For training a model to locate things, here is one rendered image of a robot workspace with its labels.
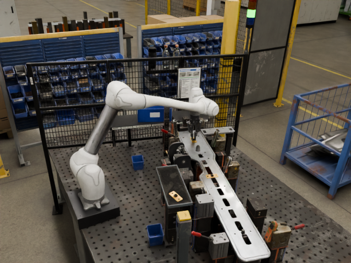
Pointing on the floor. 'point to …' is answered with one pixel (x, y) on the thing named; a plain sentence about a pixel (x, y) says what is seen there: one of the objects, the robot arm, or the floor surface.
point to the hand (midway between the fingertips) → (193, 136)
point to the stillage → (321, 146)
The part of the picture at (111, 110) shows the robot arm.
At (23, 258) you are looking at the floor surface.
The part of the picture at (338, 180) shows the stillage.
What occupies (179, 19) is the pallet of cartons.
